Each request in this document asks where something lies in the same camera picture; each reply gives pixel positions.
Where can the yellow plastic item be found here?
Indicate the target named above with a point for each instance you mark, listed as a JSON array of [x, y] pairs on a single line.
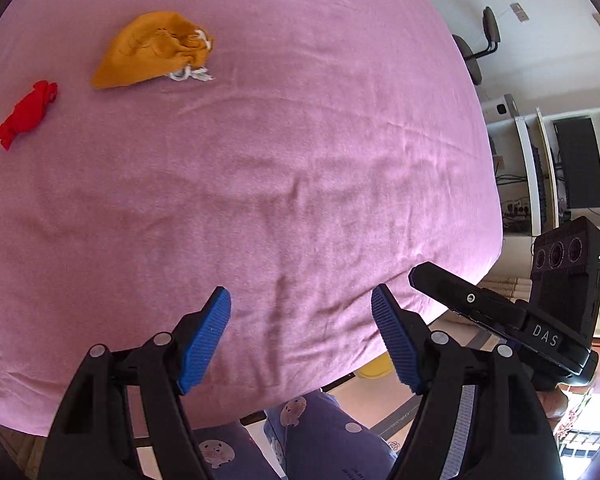
[[375, 367]]

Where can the white wall socket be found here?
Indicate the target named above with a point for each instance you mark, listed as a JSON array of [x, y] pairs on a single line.
[[519, 11]]

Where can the red candy wrapper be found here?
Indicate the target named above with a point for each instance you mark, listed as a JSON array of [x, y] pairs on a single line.
[[27, 112]]

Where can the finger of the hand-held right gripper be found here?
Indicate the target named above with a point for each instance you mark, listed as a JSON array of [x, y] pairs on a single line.
[[460, 295]]

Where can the pink bed sheet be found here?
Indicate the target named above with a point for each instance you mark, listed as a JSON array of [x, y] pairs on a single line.
[[280, 160]]

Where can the white box device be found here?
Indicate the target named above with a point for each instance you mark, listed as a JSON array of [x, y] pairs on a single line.
[[500, 107]]

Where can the purple printed pajama pants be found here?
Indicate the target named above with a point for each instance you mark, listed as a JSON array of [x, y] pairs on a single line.
[[320, 435]]

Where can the white power strip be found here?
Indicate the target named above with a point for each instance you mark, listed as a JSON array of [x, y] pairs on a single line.
[[516, 208]]

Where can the black computer monitor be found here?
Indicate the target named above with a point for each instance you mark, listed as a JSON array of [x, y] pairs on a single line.
[[580, 165]]

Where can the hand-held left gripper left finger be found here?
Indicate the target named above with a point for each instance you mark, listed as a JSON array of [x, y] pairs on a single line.
[[205, 345]]

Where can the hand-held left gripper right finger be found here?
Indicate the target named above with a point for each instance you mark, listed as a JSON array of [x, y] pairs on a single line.
[[395, 340]]

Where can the black office chair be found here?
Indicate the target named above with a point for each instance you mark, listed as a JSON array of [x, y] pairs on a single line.
[[472, 55]]

